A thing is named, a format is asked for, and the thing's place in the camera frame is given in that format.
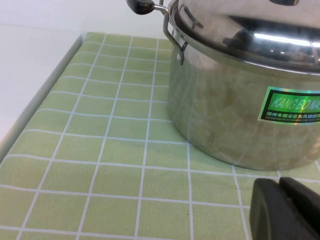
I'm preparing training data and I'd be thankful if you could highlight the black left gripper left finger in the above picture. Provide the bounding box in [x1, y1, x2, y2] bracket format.
[248, 177, 316, 240]

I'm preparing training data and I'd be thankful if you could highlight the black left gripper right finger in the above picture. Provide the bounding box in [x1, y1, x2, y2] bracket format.
[278, 176, 320, 240]

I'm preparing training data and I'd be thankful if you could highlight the stainless steel pot lid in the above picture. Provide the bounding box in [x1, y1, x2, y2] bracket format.
[169, 0, 320, 76]

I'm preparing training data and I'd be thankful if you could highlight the green checked tablecloth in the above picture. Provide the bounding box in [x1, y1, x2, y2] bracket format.
[0, 31, 320, 240]

